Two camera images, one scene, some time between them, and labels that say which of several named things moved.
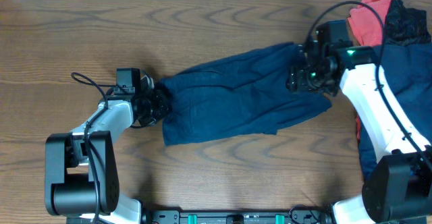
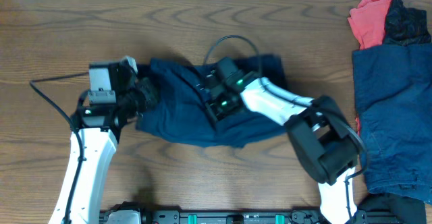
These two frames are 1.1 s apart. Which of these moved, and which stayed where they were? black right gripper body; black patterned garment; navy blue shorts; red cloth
Moved: navy blue shorts; black right gripper body
Stayed: black patterned garment; red cloth
